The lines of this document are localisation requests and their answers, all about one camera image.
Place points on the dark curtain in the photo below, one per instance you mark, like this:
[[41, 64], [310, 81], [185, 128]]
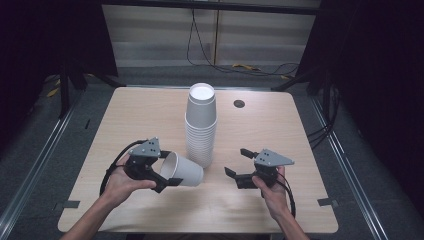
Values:
[[383, 83], [40, 50]]

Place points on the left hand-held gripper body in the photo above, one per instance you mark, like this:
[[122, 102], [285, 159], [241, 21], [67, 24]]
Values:
[[141, 166]]

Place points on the stack of white paper cups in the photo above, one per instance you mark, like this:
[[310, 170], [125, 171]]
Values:
[[200, 133]]

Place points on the black horizontal frame bar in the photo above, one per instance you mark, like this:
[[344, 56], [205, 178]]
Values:
[[213, 6]]

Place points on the metal floor rail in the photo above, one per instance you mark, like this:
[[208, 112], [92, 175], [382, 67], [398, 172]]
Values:
[[346, 166], [36, 166]]

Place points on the black metal stand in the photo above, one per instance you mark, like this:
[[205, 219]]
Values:
[[300, 80], [64, 93]]

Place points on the yellow floor tape scrap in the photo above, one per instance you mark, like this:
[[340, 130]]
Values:
[[246, 66], [52, 92]]

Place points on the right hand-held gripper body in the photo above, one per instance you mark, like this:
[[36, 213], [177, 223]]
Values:
[[263, 171]]

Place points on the single white paper cup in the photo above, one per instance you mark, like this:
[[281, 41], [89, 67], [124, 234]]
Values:
[[186, 171]]

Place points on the person's left hand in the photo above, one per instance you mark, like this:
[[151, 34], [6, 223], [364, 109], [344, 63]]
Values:
[[121, 190]]

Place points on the grey tape strip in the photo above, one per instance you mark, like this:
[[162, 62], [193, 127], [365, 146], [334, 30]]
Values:
[[327, 201], [71, 204]]

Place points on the round dark table grommet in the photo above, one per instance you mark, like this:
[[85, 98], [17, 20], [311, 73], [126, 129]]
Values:
[[239, 103]]

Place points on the person's right hand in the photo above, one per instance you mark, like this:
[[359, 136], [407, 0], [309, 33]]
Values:
[[271, 200]]

